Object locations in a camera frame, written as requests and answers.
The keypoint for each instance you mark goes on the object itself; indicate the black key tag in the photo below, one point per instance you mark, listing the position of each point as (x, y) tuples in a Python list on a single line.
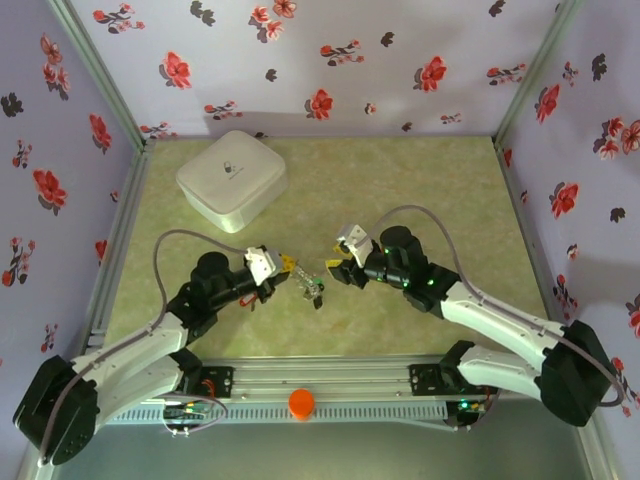
[(316, 303)]

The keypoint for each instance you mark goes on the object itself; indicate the orange round cap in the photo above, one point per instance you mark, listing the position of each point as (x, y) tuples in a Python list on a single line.
[(301, 404)]

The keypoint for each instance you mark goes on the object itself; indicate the aluminium side rail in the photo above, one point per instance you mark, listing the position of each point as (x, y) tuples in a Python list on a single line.
[(132, 195), (520, 220)]

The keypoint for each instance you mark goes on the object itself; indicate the left green circuit board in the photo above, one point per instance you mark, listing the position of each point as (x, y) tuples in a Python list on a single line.
[(187, 411)]

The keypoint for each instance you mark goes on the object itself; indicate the white plastic lidded container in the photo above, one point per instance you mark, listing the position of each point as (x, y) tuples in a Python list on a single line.
[(230, 175)]

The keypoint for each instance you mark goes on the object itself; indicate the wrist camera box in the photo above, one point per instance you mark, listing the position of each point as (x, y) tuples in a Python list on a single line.
[(355, 237), (260, 262)]

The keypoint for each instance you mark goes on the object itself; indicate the aluminium corner post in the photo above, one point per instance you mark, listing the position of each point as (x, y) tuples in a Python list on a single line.
[(540, 65), (95, 75)]

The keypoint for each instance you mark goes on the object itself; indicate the right black circuit board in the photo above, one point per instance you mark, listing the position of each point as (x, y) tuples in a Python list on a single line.
[(467, 411)]

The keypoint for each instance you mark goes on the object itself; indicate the right black mount plate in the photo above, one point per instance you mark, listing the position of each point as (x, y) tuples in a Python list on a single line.
[(425, 378)]

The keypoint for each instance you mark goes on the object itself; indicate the left black mount plate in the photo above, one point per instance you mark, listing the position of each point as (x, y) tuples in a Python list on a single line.
[(220, 381)]

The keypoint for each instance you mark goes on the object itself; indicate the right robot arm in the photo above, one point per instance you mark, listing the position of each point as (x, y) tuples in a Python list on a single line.
[(500, 325)]

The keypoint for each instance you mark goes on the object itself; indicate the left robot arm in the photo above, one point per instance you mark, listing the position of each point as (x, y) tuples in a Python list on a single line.
[(135, 345)]

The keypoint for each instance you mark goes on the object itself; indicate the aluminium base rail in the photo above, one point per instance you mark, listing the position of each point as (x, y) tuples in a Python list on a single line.
[(320, 377)]

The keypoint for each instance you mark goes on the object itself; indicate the black mount plate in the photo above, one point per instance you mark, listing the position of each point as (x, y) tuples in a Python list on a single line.
[(425, 378), (220, 381)]

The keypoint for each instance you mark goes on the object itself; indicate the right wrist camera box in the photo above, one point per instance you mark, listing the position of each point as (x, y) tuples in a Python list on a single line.
[(355, 237)]

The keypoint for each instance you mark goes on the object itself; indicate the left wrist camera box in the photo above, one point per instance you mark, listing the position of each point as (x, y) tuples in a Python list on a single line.
[(260, 262)]

